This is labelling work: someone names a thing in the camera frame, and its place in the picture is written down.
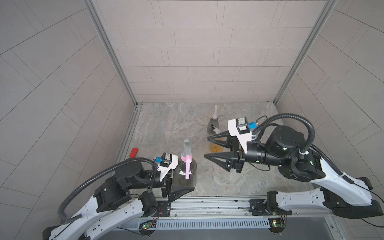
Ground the orange translucent spray bottle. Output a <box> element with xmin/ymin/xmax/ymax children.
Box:
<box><xmin>209</xmin><ymin>143</ymin><xmax>229</xmax><ymax>153</ymax></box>

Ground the dark grey spray bottle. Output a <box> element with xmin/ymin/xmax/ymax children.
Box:
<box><xmin>173</xmin><ymin>157</ymin><xmax>198</xmax><ymax>188</ymax></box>

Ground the clear grey spray bottle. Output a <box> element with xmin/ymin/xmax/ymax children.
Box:
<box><xmin>207</xmin><ymin>118</ymin><xmax>219</xmax><ymax>136</ymax></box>

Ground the black spray nozzle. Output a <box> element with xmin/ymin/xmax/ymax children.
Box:
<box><xmin>212</xmin><ymin>126</ymin><xmax>221</xmax><ymax>135</ymax></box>

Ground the pink spray nozzle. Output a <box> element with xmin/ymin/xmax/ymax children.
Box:
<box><xmin>181</xmin><ymin>139</ymin><xmax>192</xmax><ymax>180</ymax></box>

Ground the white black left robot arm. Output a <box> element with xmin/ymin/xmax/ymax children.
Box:
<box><xmin>43</xmin><ymin>154</ymin><xmax>197</xmax><ymax>240</ymax></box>

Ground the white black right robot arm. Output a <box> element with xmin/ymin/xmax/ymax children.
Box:
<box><xmin>205</xmin><ymin>124</ymin><xmax>384</xmax><ymax>219</ymax></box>

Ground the red spray nozzle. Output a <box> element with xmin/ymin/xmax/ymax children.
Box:
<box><xmin>129</xmin><ymin>148</ymin><xmax>139</xmax><ymax>158</ymax></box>

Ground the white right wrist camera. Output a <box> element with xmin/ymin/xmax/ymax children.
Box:
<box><xmin>228</xmin><ymin>117</ymin><xmax>258</xmax><ymax>154</ymax></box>

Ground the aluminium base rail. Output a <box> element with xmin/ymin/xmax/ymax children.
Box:
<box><xmin>89</xmin><ymin>194</ymin><xmax>334</xmax><ymax>233</ymax></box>

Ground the black corrugated right cable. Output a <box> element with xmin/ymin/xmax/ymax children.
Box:
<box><xmin>251</xmin><ymin>112</ymin><xmax>355</xmax><ymax>184</ymax></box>

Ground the black corrugated cable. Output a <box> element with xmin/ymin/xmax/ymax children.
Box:
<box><xmin>56</xmin><ymin>157</ymin><xmax>158</xmax><ymax>224</ymax></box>
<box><xmin>251</xmin><ymin>112</ymin><xmax>355</xmax><ymax>184</ymax></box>

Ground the black corrugated left cable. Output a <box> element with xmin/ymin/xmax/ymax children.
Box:
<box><xmin>56</xmin><ymin>157</ymin><xmax>158</xmax><ymax>224</ymax></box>

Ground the aluminium corner frame post right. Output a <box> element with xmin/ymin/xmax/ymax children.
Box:
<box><xmin>273</xmin><ymin>0</ymin><xmax>338</xmax><ymax>106</ymax></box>

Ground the aluminium corner frame post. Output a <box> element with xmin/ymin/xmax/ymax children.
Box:
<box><xmin>273</xmin><ymin>0</ymin><xmax>338</xmax><ymax>106</ymax></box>
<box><xmin>83</xmin><ymin>0</ymin><xmax>138</xmax><ymax>107</ymax></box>

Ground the aluminium corner frame post left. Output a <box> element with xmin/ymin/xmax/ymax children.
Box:
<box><xmin>83</xmin><ymin>0</ymin><xmax>138</xmax><ymax>107</ymax></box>

